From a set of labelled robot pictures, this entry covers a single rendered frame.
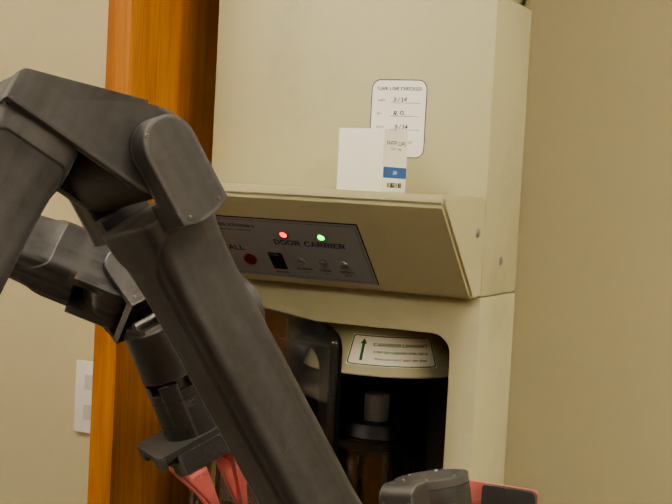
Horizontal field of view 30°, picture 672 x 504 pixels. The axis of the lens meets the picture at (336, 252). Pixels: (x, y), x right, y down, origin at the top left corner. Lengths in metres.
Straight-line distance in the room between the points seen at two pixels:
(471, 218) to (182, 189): 0.49
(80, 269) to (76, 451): 0.96
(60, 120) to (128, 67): 0.59
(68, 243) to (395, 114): 0.36
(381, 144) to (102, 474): 0.47
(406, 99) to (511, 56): 0.12
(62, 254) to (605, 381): 0.80
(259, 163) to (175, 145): 0.58
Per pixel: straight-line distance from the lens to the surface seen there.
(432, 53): 1.28
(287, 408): 0.85
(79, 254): 1.14
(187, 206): 0.78
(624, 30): 1.67
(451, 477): 0.95
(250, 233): 1.27
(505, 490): 1.06
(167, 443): 1.16
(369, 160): 1.20
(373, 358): 1.32
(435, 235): 1.17
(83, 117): 0.77
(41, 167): 0.76
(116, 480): 1.39
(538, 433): 1.70
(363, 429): 1.38
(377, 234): 1.20
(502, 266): 1.31
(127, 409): 1.38
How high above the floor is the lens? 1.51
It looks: 3 degrees down
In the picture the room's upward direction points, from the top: 3 degrees clockwise
